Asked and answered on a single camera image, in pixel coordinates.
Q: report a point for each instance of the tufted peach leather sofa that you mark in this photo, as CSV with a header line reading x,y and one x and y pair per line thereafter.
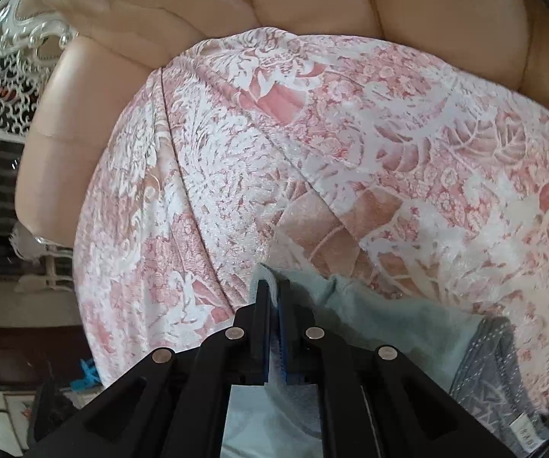
x,y
105,50

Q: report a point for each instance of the white carved lattice screen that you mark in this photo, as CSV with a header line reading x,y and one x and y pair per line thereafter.
x,y
21,84

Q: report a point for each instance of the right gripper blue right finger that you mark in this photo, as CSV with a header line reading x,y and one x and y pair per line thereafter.
x,y
289,337

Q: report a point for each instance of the pink floral lace sofa cover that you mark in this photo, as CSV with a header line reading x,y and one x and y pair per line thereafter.
x,y
338,155

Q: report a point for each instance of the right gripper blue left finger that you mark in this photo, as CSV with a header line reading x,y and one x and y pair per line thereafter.
x,y
260,335

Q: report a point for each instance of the light blue sweater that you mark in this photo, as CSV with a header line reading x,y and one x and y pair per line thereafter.
x,y
471,357

